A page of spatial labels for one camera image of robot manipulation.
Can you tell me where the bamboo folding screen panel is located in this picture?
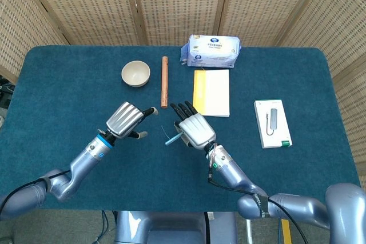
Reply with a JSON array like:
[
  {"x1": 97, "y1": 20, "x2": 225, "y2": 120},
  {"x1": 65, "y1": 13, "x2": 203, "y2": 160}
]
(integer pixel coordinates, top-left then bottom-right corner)
[
  {"x1": 213, "y1": 0, "x2": 329, "y2": 47},
  {"x1": 0, "y1": 0, "x2": 69, "y2": 85},
  {"x1": 18, "y1": 0, "x2": 147, "y2": 46},
  {"x1": 128, "y1": 0, "x2": 231, "y2": 47},
  {"x1": 276, "y1": 0, "x2": 366, "y2": 170}
]

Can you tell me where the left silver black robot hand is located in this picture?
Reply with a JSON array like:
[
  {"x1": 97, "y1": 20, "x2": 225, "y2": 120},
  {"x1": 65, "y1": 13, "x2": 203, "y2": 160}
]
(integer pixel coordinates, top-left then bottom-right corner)
[{"x1": 105, "y1": 101, "x2": 159, "y2": 139}]

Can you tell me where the black base cable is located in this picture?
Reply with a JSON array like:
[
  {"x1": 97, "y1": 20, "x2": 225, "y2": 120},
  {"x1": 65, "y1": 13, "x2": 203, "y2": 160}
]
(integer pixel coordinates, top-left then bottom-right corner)
[{"x1": 203, "y1": 212, "x2": 212, "y2": 244}]

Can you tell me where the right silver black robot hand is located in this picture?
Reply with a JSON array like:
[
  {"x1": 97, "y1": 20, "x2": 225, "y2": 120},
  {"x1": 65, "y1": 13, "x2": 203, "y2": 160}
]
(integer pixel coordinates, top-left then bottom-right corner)
[{"x1": 170, "y1": 101, "x2": 217, "y2": 150}]

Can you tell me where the yellow floor tape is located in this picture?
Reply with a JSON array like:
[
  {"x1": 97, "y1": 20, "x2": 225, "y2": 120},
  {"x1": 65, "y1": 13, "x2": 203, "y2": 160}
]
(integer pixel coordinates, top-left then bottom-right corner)
[{"x1": 281, "y1": 218, "x2": 293, "y2": 244}]

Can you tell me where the brown wooden stick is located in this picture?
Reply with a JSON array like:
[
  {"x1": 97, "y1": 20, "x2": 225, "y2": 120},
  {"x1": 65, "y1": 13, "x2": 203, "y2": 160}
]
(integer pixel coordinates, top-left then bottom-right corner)
[{"x1": 161, "y1": 56, "x2": 169, "y2": 110}]

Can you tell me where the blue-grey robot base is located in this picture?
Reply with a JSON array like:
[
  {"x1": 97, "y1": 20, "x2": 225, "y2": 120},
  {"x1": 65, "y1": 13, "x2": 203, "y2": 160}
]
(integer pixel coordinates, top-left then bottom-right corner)
[{"x1": 114, "y1": 211, "x2": 238, "y2": 244}]

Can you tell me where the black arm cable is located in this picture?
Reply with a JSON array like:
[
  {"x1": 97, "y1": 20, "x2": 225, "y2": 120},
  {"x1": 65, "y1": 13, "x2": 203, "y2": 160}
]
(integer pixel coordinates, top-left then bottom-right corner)
[
  {"x1": 0, "y1": 169, "x2": 71, "y2": 209},
  {"x1": 207, "y1": 168, "x2": 304, "y2": 244}
]

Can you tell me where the white blue tissue pack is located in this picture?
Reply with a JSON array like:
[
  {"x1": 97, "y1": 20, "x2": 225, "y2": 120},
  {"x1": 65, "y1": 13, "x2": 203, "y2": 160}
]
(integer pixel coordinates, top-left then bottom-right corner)
[{"x1": 179, "y1": 34, "x2": 242, "y2": 69}]

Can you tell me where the yellow white notebook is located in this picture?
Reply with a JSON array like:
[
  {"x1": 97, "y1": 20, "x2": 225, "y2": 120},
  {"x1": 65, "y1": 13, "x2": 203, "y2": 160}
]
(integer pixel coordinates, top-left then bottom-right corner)
[{"x1": 192, "y1": 69, "x2": 230, "y2": 118}]

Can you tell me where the black equipment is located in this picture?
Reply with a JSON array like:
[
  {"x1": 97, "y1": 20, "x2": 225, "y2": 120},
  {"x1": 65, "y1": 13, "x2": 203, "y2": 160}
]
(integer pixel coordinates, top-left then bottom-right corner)
[{"x1": 0, "y1": 75, "x2": 15, "y2": 128}]

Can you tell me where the blue floor cable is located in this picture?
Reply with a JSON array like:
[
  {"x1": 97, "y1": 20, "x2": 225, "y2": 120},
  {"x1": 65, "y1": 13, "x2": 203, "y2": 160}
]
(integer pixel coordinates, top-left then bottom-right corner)
[{"x1": 96, "y1": 211, "x2": 115, "y2": 244}]

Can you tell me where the beige bowl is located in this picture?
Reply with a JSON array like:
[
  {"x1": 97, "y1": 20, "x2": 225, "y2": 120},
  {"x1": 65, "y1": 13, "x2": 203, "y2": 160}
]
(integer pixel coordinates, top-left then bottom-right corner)
[{"x1": 121, "y1": 60, "x2": 151, "y2": 88}]

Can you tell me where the dark blue table mat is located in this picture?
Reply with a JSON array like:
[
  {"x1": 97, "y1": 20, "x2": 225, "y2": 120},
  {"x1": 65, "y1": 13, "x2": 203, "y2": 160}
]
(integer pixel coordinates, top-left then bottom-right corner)
[{"x1": 0, "y1": 45, "x2": 361, "y2": 213}]

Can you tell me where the white usb hub box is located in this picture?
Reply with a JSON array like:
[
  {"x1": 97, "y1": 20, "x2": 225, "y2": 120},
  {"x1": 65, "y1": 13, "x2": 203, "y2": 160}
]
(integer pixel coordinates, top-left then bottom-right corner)
[{"x1": 253, "y1": 99, "x2": 293, "y2": 150}]

